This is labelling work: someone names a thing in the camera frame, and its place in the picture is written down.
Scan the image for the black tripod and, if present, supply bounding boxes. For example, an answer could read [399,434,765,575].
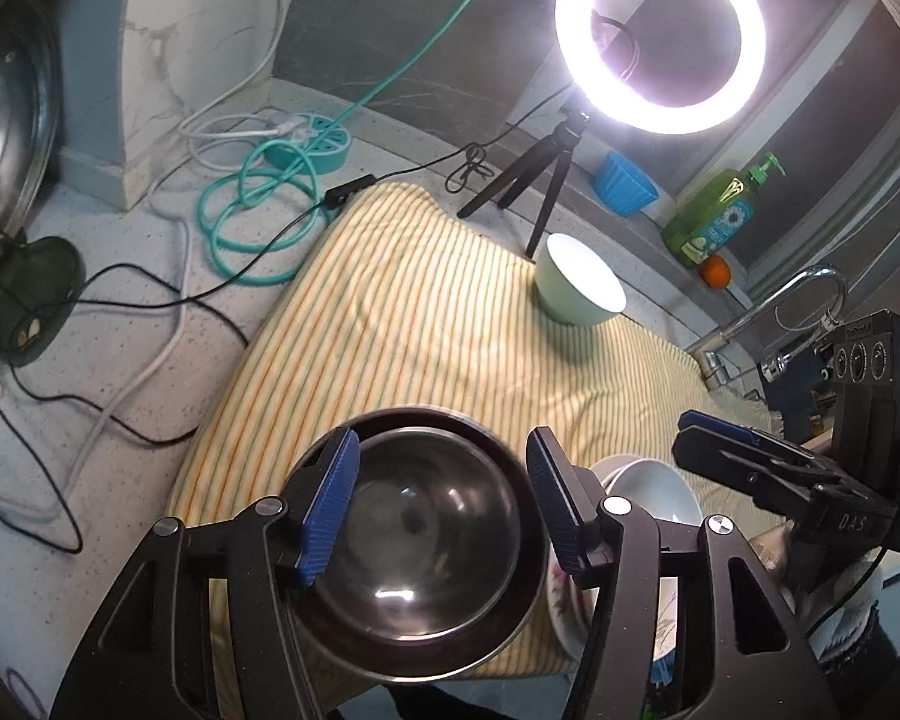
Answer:
[456,106,597,260]

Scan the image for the white cable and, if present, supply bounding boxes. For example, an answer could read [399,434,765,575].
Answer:
[0,0,301,518]

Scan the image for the green soap bottle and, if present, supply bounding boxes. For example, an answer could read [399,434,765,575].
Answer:
[661,152,785,269]

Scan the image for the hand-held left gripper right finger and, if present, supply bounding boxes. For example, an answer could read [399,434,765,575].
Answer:
[525,426,841,720]

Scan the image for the dark green lid holder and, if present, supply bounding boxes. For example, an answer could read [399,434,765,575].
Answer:
[0,236,87,368]

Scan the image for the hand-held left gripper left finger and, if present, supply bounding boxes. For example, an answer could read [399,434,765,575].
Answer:
[49,426,362,720]

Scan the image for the black ring light cable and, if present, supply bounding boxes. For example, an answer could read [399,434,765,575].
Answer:
[67,7,646,316]

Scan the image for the striped yellow towel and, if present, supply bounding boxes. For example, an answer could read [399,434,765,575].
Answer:
[166,184,788,691]

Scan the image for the person's right hand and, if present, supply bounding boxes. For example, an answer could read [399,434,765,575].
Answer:
[750,525,805,610]

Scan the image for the blue cup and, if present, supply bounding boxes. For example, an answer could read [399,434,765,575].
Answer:
[594,151,659,218]

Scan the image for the mint green bowl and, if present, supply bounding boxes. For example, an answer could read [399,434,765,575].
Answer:
[534,234,627,327]

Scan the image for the steel pot lid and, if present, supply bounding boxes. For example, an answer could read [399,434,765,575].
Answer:
[0,0,65,256]

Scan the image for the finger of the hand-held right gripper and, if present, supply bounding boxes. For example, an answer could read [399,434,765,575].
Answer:
[673,427,845,518]
[679,410,841,477]

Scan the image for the chrome faucet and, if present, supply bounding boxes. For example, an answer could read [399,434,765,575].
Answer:
[686,264,848,391]

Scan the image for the stainless steel bowl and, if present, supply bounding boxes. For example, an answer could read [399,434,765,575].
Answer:
[281,406,552,687]

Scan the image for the teal cable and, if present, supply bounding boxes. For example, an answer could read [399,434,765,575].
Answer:
[199,0,522,286]

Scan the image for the teal power strip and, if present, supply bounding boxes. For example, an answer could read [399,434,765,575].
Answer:
[262,112,350,173]

